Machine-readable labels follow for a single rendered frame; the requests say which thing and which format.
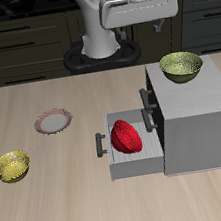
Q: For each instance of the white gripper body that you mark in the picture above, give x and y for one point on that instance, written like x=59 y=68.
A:
x=140 y=11

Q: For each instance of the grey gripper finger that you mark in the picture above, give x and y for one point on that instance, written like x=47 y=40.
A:
x=121 y=33
x=160 y=26

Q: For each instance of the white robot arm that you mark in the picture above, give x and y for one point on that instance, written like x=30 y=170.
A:
x=98 y=33

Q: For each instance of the green bowl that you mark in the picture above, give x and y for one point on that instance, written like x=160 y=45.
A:
x=181 y=66

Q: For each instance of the red bowl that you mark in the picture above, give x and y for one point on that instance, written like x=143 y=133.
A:
x=126 y=137

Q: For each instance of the yellow bowl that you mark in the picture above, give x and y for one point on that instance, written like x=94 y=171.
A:
x=10 y=167

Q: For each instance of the dark kitchen cupboards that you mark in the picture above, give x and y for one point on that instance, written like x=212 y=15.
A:
x=21 y=45

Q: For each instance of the grey cabinet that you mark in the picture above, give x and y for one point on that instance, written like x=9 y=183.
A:
x=199 y=128

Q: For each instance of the grey cabinet drawer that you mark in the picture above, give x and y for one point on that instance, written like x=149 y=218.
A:
x=138 y=166

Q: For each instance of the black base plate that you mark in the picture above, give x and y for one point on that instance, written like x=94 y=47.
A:
x=74 y=62

